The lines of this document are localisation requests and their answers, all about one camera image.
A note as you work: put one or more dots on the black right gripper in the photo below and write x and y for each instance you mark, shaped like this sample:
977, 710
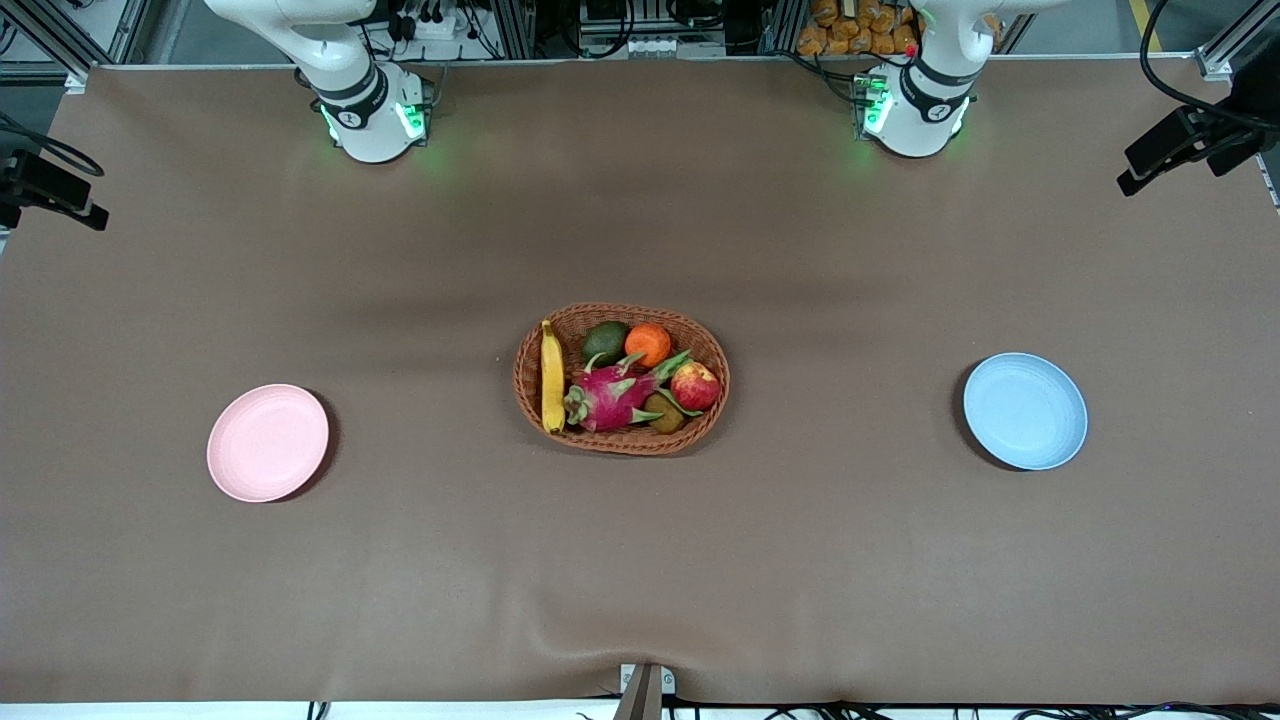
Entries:
28, 178

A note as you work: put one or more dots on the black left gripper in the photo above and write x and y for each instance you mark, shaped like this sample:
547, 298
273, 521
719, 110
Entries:
1203, 133

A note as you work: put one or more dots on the yellow banana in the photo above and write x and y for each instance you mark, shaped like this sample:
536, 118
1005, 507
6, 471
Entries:
552, 380

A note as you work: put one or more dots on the red apple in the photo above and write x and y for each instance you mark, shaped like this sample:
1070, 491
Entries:
696, 386

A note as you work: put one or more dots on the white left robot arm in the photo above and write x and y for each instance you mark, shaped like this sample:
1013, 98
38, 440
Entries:
920, 105

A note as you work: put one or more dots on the pink plate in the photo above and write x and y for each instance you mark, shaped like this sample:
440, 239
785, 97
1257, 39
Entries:
267, 443

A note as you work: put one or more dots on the blue plate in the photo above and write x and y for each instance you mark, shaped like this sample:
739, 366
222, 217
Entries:
1025, 411

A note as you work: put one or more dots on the bag of orange snacks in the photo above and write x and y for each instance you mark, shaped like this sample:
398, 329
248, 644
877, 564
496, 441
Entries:
850, 30

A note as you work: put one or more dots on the green avocado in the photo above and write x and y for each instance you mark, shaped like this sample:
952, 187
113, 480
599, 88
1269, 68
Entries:
605, 342

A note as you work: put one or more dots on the grey electronics box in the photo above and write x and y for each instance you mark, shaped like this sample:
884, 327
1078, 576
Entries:
650, 30

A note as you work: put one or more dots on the pink dragon fruit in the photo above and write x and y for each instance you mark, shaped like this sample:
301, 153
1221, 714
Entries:
610, 395

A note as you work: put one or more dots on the orange fruit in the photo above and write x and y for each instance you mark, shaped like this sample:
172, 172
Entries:
649, 344

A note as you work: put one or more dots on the brown wicker basket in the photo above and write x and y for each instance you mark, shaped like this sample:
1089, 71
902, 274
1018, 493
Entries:
620, 442

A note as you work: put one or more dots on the brown kiwi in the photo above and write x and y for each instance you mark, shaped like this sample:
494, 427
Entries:
664, 415

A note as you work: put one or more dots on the brown table cloth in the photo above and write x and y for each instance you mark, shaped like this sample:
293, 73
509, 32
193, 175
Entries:
640, 560

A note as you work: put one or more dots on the aluminium frame beam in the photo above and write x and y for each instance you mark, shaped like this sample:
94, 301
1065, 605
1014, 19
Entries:
1225, 55
60, 40

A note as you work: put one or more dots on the white metal table bracket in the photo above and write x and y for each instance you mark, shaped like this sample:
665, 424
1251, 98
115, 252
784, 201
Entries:
630, 678

